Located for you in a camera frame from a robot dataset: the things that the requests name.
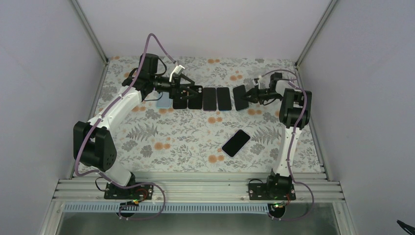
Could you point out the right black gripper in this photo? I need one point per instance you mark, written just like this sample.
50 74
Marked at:
253 92

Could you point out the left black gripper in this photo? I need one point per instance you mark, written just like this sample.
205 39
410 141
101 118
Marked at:
174 93

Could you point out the black phone case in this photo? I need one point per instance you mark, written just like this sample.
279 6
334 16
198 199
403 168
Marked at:
196 102
179 103

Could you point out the purple smartphone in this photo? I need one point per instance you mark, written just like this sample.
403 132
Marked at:
209 99

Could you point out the black smartphone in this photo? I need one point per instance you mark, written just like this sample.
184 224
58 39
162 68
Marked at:
223 99

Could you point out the light-blue phone case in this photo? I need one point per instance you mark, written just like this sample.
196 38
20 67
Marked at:
164 102

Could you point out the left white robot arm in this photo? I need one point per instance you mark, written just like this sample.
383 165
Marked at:
93 145

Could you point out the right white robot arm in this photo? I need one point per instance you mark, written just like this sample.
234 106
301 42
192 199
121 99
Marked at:
294 114

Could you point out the smartphone in clear case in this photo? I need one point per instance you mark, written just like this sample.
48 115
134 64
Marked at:
235 143

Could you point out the floral patterned table mat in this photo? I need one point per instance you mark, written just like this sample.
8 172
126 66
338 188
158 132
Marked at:
169 140

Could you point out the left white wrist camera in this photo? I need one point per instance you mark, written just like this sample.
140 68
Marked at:
177 71

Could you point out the right aluminium frame post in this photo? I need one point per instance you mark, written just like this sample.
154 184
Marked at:
321 23

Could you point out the aluminium frame post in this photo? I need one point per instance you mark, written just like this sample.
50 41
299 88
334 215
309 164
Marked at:
88 28
321 23

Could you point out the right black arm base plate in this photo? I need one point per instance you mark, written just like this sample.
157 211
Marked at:
259 191

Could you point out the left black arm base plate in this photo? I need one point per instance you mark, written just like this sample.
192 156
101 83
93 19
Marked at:
138 193

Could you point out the left aluminium frame post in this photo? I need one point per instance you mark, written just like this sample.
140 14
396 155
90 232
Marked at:
88 28

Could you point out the slotted grey cable duct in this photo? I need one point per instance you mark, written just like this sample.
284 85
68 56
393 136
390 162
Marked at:
148 207

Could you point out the aluminium mounting rail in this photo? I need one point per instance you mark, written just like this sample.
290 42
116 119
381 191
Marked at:
187 187

